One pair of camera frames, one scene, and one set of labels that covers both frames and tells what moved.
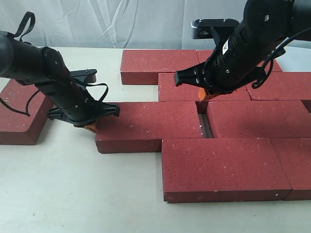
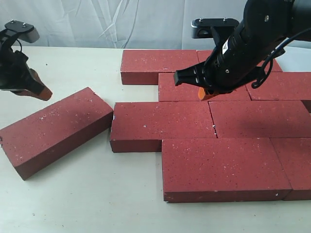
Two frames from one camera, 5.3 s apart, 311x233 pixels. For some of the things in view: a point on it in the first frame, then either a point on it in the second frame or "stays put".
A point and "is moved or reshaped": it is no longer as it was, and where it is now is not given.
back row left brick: x=142 y=67 stays put
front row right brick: x=294 y=154 stays put
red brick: x=17 y=128 → x=36 y=141
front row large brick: x=212 y=170 stays put
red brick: x=168 y=91 stays put
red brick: x=140 y=126 is moved or reshaped
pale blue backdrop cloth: x=117 y=24 stays put
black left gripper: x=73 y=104 → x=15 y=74
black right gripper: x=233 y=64 stays put
